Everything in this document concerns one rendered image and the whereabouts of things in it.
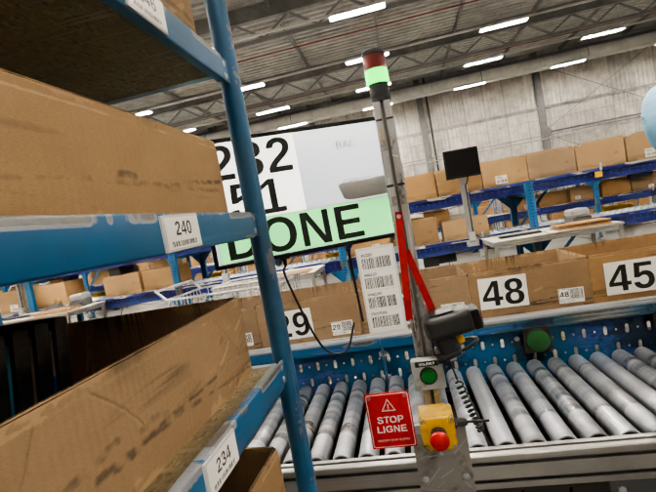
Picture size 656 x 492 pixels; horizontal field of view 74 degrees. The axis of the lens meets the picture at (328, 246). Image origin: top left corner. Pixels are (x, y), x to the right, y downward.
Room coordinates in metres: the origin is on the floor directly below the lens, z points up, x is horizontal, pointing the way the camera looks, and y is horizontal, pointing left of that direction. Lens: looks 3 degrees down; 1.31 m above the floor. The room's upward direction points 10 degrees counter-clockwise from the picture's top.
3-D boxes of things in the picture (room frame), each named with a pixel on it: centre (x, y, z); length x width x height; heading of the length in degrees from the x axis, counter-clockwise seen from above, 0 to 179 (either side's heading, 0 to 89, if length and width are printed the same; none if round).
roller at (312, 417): (1.31, 0.15, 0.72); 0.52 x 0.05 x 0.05; 170
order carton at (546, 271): (1.62, -0.67, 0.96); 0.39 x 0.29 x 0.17; 80
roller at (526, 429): (1.21, -0.43, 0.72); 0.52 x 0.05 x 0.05; 170
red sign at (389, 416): (0.96, -0.10, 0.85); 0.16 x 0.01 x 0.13; 80
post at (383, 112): (0.97, -0.17, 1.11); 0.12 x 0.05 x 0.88; 80
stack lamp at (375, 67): (0.98, -0.17, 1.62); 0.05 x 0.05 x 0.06
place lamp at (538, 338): (1.41, -0.62, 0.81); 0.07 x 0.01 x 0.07; 80
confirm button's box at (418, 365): (0.94, -0.17, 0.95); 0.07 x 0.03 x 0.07; 80
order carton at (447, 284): (1.69, -0.29, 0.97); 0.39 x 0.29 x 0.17; 80
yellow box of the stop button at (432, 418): (0.91, -0.20, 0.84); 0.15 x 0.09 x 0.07; 80
